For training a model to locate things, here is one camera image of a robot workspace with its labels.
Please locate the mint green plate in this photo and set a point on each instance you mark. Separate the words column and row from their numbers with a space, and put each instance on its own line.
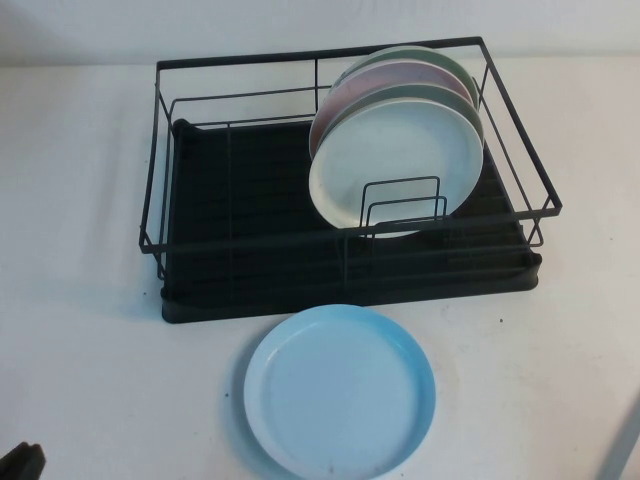
column 450, row 62

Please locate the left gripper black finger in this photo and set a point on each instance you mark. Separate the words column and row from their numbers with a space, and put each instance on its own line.
column 12, row 467
column 36, row 462

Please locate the black plastic drip tray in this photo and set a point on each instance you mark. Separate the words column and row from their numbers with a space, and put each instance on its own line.
column 300, row 307

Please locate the pink plate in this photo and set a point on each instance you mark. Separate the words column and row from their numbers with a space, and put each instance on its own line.
column 390, row 75

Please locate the light blue plate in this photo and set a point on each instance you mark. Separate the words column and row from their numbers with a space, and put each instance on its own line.
column 335, row 390

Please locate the cream white plate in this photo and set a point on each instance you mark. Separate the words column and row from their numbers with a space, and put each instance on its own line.
column 400, row 150

